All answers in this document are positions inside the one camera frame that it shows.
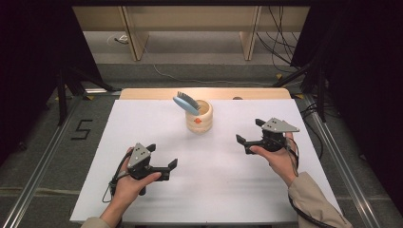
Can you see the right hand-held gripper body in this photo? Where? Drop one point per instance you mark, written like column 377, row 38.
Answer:
column 277, row 126

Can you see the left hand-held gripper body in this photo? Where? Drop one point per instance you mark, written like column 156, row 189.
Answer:
column 139, row 156

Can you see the cream ribbed cup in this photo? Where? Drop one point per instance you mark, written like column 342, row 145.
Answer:
column 199, row 126

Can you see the light blue hairbrush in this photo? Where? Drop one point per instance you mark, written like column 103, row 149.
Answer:
column 185, row 104

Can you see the person's left hand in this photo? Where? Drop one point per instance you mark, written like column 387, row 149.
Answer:
column 126, row 190

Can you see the person's right hand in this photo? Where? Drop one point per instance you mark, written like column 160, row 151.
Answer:
column 282, row 163

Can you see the white board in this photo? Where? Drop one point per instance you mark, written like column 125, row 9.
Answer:
column 206, row 177

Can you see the light wooden table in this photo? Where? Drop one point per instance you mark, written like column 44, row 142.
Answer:
column 228, row 93

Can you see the black metal stand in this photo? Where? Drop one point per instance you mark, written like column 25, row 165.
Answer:
column 321, row 95
column 61, row 101

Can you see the dark curtain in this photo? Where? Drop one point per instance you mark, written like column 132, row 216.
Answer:
column 364, row 79
column 31, row 63

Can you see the wooden shelf with clutter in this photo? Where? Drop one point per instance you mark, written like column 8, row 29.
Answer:
column 190, row 19

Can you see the aluminium floor rail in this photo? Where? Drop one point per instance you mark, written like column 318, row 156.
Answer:
column 31, row 186
column 345, row 177

